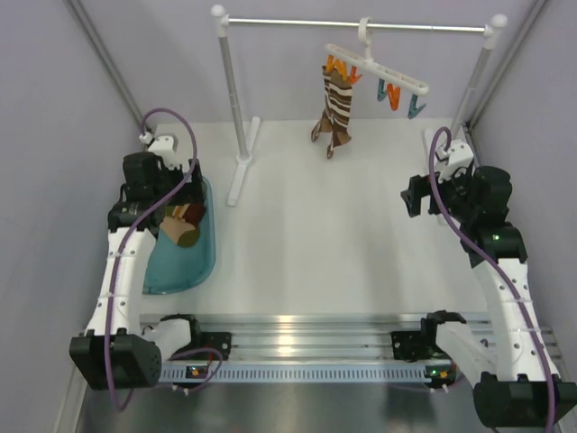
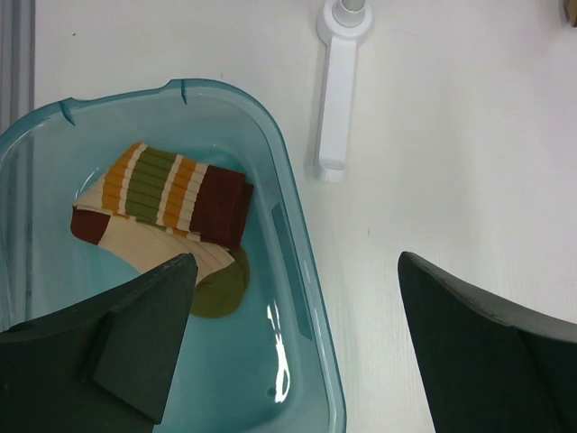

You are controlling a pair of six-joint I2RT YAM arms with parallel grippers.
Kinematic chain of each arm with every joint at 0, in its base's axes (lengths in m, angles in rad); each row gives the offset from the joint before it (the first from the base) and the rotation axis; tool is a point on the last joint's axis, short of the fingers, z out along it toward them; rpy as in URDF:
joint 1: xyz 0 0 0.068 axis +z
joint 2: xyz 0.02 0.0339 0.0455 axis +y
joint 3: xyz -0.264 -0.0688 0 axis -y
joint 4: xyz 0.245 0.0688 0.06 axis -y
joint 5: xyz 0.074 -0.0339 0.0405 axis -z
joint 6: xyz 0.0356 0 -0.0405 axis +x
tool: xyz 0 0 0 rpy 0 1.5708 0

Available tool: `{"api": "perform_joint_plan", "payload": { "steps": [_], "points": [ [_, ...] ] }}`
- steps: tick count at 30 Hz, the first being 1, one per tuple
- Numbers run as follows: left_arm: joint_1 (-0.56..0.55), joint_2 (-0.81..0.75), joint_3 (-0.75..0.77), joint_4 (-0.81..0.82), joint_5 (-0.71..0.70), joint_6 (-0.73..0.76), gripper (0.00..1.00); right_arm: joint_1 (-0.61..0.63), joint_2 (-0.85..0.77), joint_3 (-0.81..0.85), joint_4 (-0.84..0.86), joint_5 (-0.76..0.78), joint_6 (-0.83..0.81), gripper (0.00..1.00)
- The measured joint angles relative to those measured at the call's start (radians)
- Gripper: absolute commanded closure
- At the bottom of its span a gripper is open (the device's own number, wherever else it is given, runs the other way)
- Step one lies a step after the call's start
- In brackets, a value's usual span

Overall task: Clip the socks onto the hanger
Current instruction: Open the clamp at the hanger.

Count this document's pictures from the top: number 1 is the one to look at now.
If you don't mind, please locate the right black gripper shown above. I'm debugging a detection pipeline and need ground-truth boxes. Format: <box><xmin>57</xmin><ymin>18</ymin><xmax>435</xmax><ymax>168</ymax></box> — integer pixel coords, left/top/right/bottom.
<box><xmin>401</xmin><ymin>164</ymin><xmax>477</xmax><ymax>224</ymax></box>

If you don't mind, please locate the tan striped sock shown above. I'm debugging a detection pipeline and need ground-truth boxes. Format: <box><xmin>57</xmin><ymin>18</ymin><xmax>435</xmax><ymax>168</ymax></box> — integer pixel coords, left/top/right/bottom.
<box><xmin>166</xmin><ymin>203</ymin><xmax>206</xmax><ymax>226</ymax></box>
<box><xmin>160</xmin><ymin>216</ymin><xmax>200</xmax><ymax>248</ymax></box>

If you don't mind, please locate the teal clothes peg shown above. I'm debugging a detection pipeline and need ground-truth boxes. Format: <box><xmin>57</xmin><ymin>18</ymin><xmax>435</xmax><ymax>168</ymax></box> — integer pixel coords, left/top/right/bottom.
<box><xmin>377</xmin><ymin>78</ymin><xmax>389</xmax><ymax>102</ymax></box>
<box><xmin>408</xmin><ymin>94</ymin><xmax>426</xmax><ymax>120</ymax></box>

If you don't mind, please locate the white clip hanger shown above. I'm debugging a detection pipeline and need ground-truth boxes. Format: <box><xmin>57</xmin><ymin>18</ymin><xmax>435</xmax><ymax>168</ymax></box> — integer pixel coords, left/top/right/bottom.
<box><xmin>325</xmin><ymin>17</ymin><xmax>429</xmax><ymax>97</ymax></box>

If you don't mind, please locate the brown white striped sock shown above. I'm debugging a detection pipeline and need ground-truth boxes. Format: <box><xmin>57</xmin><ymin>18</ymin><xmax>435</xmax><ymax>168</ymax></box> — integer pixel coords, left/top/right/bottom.
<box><xmin>326</xmin><ymin>69</ymin><xmax>353</xmax><ymax>159</ymax></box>
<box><xmin>311</xmin><ymin>66</ymin><xmax>334</xmax><ymax>147</ymax></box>

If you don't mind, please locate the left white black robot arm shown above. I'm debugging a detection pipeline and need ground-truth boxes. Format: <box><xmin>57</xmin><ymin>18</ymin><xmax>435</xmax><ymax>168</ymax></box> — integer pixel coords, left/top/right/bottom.
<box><xmin>69</xmin><ymin>152</ymin><xmax>204</xmax><ymax>391</ymax></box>

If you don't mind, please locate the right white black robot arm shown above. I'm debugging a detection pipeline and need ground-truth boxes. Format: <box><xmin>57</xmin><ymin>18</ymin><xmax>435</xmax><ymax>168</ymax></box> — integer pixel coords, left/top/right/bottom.
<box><xmin>400</xmin><ymin>166</ymin><xmax>576</xmax><ymax>432</ymax></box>

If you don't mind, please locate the teal plastic basin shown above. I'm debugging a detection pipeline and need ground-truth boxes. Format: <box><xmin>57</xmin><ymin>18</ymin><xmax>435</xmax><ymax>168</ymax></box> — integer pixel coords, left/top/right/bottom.
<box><xmin>142</xmin><ymin>177</ymin><xmax>216</xmax><ymax>295</ymax></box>

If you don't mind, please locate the white metal drying rack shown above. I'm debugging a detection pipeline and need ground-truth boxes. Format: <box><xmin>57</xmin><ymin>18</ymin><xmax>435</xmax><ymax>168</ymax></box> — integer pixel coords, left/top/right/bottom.
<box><xmin>210</xmin><ymin>4</ymin><xmax>508</xmax><ymax>207</ymax></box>

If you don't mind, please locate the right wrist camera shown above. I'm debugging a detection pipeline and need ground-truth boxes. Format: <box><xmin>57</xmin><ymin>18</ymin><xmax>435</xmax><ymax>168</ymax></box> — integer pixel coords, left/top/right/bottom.
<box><xmin>435</xmin><ymin>139</ymin><xmax>473</xmax><ymax>176</ymax></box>

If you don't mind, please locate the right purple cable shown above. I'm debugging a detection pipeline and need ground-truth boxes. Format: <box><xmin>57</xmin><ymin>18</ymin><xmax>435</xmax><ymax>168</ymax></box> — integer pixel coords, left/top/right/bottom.
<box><xmin>427</xmin><ymin>126</ymin><xmax>563</xmax><ymax>432</ymax></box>

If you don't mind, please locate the aluminium mounting rail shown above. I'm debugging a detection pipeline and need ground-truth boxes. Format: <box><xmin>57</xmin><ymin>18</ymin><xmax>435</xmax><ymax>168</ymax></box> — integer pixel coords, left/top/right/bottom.
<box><xmin>139</xmin><ymin>313</ymin><xmax>563</xmax><ymax>362</ymax></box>

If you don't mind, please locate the perforated cable duct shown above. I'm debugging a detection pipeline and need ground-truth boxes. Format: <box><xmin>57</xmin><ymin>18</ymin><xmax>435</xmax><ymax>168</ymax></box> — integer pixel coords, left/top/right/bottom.
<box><xmin>159</xmin><ymin>363</ymin><xmax>456</xmax><ymax>383</ymax></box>

